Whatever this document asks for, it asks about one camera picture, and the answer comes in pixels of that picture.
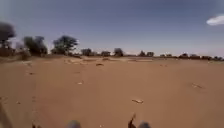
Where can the row of trees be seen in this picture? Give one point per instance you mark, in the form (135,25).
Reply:
(64,45)

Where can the robot's own part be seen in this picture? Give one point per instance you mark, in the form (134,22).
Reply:
(74,125)
(144,125)

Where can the reddish sandy dirt ground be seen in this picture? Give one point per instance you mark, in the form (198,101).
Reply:
(110,93)

